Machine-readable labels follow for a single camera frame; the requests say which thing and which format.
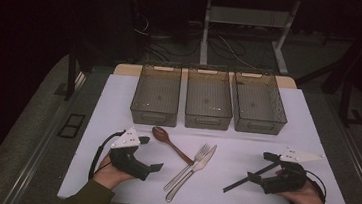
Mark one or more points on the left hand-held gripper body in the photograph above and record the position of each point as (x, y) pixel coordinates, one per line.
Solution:
(125, 159)

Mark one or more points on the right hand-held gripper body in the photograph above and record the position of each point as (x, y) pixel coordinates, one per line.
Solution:
(290, 181)

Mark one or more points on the brown wooden spoon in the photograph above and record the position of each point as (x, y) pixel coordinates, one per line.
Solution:
(160, 134)

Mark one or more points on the smoky clear plastic bin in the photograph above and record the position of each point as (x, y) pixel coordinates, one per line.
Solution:
(156, 96)
(258, 106)
(208, 101)

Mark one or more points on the person's right hand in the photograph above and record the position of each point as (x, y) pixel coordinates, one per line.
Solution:
(305, 197)

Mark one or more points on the person's left hand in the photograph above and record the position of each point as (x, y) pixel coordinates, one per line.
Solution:
(108, 175)

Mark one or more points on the white table mat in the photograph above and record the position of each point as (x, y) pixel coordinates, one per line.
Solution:
(227, 193)

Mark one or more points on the steel table knife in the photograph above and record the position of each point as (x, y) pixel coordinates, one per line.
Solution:
(201, 166)

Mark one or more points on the steel fork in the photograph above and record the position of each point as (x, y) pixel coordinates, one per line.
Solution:
(201, 152)

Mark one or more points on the black metal stand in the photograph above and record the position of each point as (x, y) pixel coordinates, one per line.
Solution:
(71, 71)
(346, 101)

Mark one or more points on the black floor socket frame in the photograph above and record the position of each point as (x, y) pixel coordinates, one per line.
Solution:
(65, 131)

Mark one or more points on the white metal desk frame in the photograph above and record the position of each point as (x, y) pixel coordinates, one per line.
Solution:
(247, 17)

